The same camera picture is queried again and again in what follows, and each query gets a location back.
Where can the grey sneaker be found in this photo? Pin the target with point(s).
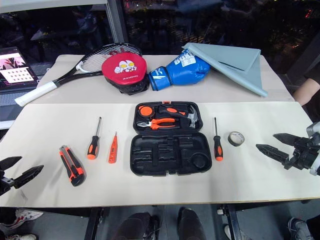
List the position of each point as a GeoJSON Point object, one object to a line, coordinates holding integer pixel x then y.
{"type": "Point", "coordinates": [300, 228]}

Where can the person bare forearm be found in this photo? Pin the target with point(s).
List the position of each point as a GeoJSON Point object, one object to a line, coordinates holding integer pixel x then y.
{"type": "Point", "coordinates": [308, 91]}

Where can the orange black utility knife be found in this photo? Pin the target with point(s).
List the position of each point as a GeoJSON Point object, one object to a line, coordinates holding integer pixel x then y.
{"type": "Point", "coordinates": [72, 166]}

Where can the black plastic tool case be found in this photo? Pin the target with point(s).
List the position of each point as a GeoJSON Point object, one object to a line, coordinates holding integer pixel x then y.
{"type": "Point", "coordinates": [170, 155]}

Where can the open laptop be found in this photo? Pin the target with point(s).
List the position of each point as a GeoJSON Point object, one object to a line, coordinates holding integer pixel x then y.
{"type": "Point", "coordinates": [15, 72]}

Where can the orange voltage tester pen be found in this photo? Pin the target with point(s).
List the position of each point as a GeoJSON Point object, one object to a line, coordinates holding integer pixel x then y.
{"type": "Point", "coordinates": [113, 150]}

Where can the grey window frame pillar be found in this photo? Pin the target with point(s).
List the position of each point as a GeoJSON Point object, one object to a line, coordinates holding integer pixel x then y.
{"type": "Point", "coordinates": [116, 22]}

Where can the white red sneaker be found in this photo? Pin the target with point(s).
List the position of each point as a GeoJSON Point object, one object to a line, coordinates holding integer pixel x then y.
{"type": "Point", "coordinates": [25, 215]}

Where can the claw hammer orange grip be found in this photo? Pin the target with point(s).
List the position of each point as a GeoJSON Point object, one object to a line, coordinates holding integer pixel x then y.
{"type": "Point", "coordinates": [175, 112]}

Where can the red cartoon punching pad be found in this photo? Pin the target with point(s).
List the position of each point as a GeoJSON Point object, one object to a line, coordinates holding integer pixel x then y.
{"type": "Point", "coordinates": [122, 72]}

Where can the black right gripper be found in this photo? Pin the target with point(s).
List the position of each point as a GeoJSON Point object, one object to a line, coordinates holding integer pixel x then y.
{"type": "Point", "coordinates": [303, 152]}

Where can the blue boxing glove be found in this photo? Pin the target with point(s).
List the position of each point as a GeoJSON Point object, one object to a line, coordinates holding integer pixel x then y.
{"type": "Point", "coordinates": [180, 72]}

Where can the grey folded cloth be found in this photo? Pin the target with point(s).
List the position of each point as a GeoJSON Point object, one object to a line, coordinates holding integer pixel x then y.
{"type": "Point", "coordinates": [232, 62]}

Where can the black table leg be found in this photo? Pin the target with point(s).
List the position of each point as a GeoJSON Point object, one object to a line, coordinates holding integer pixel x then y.
{"type": "Point", "coordinates": [231, 222]}
{"type": "Point", "coordinates": [96, 225]}

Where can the black tennis racket white grip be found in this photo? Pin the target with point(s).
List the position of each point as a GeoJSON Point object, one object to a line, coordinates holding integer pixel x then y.
{"type": "Point", "coordinates": [40, 91]}

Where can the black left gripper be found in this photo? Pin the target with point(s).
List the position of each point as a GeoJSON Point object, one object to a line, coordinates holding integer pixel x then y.
{"type": "Point", "coordinates": [5, 183]}

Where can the orange black tape measure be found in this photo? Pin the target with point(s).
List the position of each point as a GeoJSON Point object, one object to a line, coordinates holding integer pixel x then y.
{"type": "Point", "coordinates": [145, 111]}

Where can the grey tape roll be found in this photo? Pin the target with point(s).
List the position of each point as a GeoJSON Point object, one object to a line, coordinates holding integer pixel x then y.
{"type": "Point", "coordinates": [231, 140]}

